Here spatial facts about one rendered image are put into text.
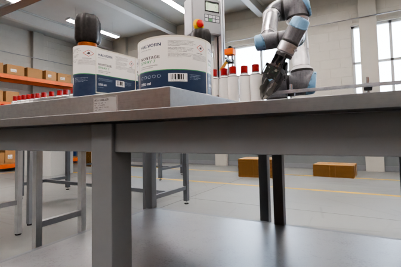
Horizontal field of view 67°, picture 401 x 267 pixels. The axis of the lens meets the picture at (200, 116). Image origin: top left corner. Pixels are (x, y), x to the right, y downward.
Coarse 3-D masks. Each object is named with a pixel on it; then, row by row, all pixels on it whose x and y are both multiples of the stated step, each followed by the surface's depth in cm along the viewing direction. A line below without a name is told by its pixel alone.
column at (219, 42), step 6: (222, 0) 159; (222, 6) 159; (222, 12) 159; (222, 18) 157; (222, 24) 157; (222, 30) 157; (222, 36) 156; (216, 42) 157; (222, 42) 156; (216, 48) 157; (222, 48) 156; (216, 54) 156; (222, 54) 155; (216, 60) 156; (222, 60) 155; (216, 66) 156
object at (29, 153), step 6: (30, 156) 269; (30, 162) 268; (30, 168) 268; (30, 174) 268; (30, 180) 268; (30, 186) 268; (30, 192) 267; (30, 198) 267; (30, 204) 267; (30, 210) 267; (30, 216) 266; (30, 222) 266
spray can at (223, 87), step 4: (224, 68) 140; (224, 72) 140; (224, 76) 139; (220, 80) 139; (224, 80) 138; (220, 84) 139; (224, 84) 138; (220, 88) 139; (224, 88) 138; (220, 92) 139; (224, 92) 138; (220, 96) 139; (224, 96) 138
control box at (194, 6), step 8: (192, 0) 150; (200, 0) 151; (208, 0) 153; (216, 0) 156; (184, 8) 157; (192, 8) 150; (200, 8) 151; (184, 16) 157; (192, 16) 149; (200, 16) 151; (184, 24) 157; (192, 24) 149; (208, 24) 152; (216, 24) 154; (184, 32) 157; (216, 32) 154
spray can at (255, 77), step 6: (252, 66) 133; (258, 66) 133; (252, 72) 133; (258, 72) 132; (252, 78) 132; (258, 78) 131; (252, 84) 132; (258, 84) 131; (252, 90) 132; (258, 90) 131; (252, 96) 131; (258, 96) 131
